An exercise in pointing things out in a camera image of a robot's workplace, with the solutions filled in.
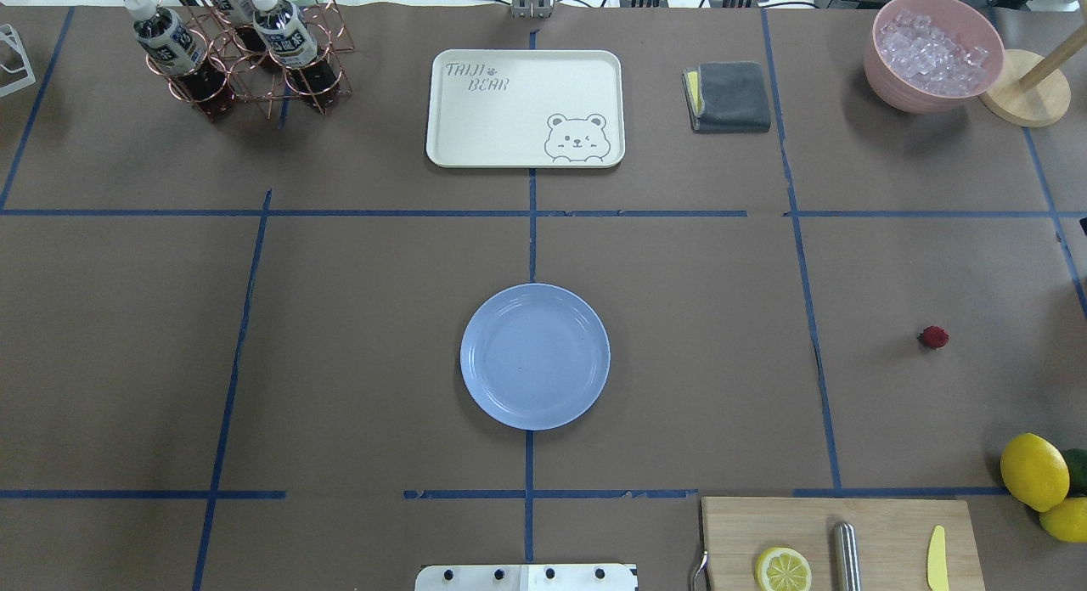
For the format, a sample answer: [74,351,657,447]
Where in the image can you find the blue plate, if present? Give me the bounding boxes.
[459,282,612,431]

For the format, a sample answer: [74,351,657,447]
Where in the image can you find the red strawberry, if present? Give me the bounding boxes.
[917,325,950,350]

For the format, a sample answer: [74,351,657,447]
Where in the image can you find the cream bear tray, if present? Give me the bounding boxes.
[425,49,626,169]

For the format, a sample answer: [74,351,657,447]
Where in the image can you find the grey folded cloth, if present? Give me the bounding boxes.
[682,61,771,133]

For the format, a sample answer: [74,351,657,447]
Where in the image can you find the tea bottle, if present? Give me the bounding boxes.
[210,0,277,73]
[251,0,341,112]
[123,0,234,120]

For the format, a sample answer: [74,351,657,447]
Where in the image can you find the lemon half slice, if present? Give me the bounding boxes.
[753,546,813,590]

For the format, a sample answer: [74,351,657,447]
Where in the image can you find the steel cylinder with black cap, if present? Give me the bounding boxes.
[832,521,863,590]

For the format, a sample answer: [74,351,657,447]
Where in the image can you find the wooden cutting board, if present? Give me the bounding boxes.
[701,498,987,591]

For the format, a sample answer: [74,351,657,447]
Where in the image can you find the pink bowl of ice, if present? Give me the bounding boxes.
[865,0,1003,114]

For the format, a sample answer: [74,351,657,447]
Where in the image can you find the yellow plastic knife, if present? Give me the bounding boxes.
[926,525,949,591]

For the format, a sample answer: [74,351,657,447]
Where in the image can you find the round yellow lemon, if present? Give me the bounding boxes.
[1000,432,1070,513]

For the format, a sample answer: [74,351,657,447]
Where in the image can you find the wooden cup stand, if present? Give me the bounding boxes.
[980,0,1084,129]

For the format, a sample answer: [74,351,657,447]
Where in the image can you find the green lime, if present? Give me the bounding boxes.
[1061,448,1087,496]

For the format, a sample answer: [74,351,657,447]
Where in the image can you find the oblong yellow lemon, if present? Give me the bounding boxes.
[1038,496,1087,543]

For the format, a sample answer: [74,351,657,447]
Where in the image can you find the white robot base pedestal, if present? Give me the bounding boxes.
[414,563,639,590]

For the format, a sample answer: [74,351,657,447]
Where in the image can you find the copper wire bottle rack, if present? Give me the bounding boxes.
[143,0,357,121]

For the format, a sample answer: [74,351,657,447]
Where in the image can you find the white wire rack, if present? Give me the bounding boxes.
[1,25,37,97]

